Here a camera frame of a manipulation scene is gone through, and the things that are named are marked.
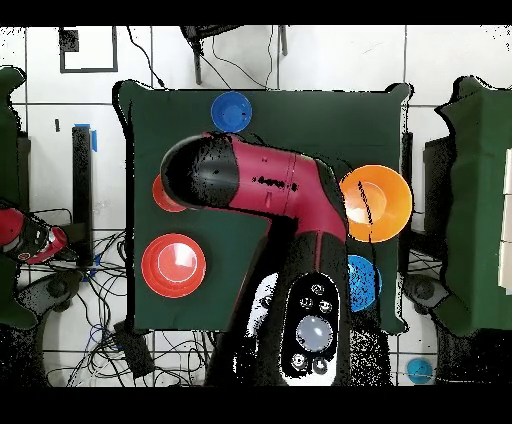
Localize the small dark blue bowl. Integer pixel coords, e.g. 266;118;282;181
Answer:
210;90;254;134

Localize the small red-orange plastic bowl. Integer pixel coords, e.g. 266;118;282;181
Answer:
151;173;188;214

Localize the wide red-orange plastic bowl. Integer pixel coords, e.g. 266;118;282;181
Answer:
140;232;208;300

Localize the dark green tablecloth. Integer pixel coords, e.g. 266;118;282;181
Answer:
433;76;512;337
111;78;413;335
0;65;39;331

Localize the light blue plastic bowl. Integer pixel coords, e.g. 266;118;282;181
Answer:
346;254;384;314

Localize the large orange plastic bowl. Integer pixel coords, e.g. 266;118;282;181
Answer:
338;164;414;244

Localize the long black bar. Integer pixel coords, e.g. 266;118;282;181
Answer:
71;125;94;267

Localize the black power brick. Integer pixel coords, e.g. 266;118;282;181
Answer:
112;321;156;379

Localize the dark grey floor equipment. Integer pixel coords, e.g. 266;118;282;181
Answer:
403;273;449;317

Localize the black round floor stand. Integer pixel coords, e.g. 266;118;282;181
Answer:
15;270;86;321

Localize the light blue round floor object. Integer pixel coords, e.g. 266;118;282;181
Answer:
406;356;436;385

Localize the white box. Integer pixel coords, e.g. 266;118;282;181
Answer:
497;147;512;295

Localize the black camera tripod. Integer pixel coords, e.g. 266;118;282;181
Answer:
179;25;289;86

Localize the black floor cable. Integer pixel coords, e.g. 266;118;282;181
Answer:
126;26;167;89

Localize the tangle of floor cables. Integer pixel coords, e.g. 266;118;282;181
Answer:
41;207;219;387

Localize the black square floor frame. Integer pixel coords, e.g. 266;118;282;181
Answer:
58;26;120;74

